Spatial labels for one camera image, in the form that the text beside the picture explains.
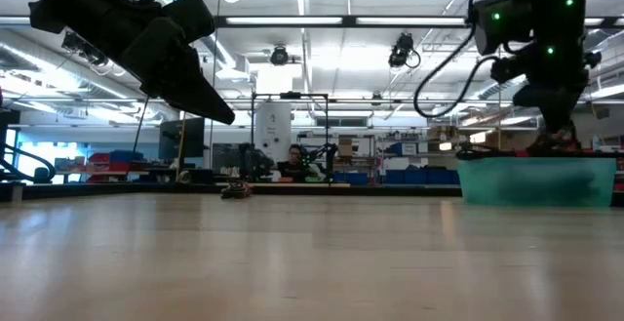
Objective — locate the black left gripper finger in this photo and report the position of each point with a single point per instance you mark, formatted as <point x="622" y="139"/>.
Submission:
<point x="195" y="106"/>
<point x="156" y="52"/>

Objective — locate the background black robot arm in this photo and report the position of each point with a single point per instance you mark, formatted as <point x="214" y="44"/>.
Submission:
<point x="329" y="155"/>
<point x="253" y="162"/>

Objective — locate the black monitor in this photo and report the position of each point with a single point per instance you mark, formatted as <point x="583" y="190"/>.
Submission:
<point x="187" y="138"/>

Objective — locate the teal plastic bin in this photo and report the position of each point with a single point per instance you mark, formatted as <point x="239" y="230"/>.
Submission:
<point x="536" y="184"/>

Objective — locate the white cylindrical column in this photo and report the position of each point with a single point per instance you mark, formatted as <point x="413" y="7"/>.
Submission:
<point x="273" y="126"/>

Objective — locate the blue crate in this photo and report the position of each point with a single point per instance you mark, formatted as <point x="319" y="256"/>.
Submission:
<point x="127" y="156"/>

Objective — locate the red crate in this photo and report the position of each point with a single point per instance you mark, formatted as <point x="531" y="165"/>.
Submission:
<point x="99" y="157"/>

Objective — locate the person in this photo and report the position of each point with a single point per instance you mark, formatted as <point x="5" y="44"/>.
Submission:
<point x="294" y="167"/>

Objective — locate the blue storage bin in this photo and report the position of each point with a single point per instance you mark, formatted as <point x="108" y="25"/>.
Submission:
<point x="352" y="178"/>
<point x="414" y="176"/>

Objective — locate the cardboard box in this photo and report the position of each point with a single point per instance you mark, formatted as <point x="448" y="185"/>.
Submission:
<point x="347" y="148"/>

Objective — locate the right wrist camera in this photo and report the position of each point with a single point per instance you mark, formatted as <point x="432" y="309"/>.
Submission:
<point x="507" y="69"/>

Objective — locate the black ceiling camera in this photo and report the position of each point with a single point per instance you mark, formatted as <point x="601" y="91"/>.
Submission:
<point x="401" y="50"/>
<point x="279" y="55"/>

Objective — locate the black metal table frame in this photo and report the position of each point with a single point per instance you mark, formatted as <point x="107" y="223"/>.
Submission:
<point x="97" y="191"/>

